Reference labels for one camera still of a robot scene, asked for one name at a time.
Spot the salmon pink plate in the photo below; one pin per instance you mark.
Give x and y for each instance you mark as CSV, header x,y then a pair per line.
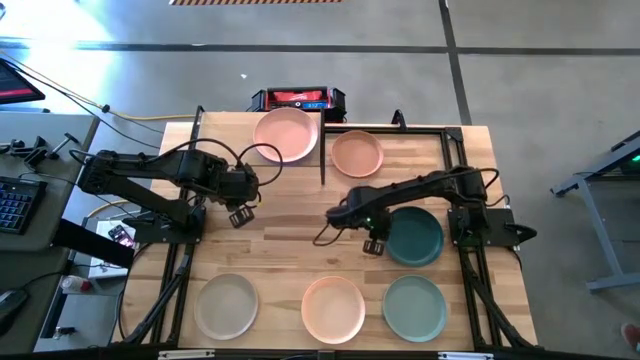
x,y
285,134

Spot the black aluminium rig frame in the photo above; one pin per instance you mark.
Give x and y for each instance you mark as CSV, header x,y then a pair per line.
x,y
450,150

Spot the plastic bottle red cap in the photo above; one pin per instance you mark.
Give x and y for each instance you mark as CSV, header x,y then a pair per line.
x,y
75,285

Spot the sage green plate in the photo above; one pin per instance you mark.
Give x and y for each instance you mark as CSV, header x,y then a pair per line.
x,y
415,308

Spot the grey desk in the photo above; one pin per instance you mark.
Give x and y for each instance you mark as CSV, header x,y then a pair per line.
x,y
55,125

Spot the black computer monitor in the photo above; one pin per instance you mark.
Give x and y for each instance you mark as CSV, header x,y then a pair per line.
x,y
15,85

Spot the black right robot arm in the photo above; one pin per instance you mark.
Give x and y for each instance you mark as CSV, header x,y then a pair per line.
x,y
425,187

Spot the backlit black keyboard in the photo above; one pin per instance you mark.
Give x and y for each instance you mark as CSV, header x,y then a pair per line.
x,y
17,205

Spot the dark green plate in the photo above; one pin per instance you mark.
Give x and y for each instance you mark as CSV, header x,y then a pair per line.
x,y
417,237

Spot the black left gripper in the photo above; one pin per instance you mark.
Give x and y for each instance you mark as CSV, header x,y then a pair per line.
x,y
240,187

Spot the beige plate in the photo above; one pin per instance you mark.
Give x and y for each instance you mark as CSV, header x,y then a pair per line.
x,y
226,306

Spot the black smartphone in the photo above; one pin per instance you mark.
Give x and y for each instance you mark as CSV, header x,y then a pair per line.
x,y
121,235

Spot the person's shoe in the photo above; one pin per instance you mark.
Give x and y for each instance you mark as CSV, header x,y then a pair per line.
x,y
632,335

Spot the silver metal bracket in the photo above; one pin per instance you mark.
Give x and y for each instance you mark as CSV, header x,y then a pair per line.
x,y
466,356
186,354

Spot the black computer mouse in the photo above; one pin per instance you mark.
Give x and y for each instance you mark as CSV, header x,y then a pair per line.
x,y
10,305

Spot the white box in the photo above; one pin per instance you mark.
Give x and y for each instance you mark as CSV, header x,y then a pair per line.
x,y
115,272

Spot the black flat bar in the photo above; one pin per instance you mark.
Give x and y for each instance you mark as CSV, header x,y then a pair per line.
x,y
90,243

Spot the terracotta plate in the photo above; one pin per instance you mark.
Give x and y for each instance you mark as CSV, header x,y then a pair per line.
x,y
357,154

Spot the grey metal table frame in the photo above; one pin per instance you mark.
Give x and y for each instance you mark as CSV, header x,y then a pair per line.
x,y
596,225

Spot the red and black toolbox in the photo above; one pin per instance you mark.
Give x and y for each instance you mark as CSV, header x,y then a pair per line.
x,y
297,97

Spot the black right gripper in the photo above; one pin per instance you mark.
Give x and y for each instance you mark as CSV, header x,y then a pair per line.
x,y
377,232

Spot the pale peach plate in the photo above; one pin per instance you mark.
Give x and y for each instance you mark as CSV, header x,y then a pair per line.
x,y
333,310

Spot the black desk clamp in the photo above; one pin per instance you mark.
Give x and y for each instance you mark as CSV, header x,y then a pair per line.
x,y
35,152

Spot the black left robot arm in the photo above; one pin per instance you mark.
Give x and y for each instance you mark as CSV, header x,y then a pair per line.
x,y
140,165

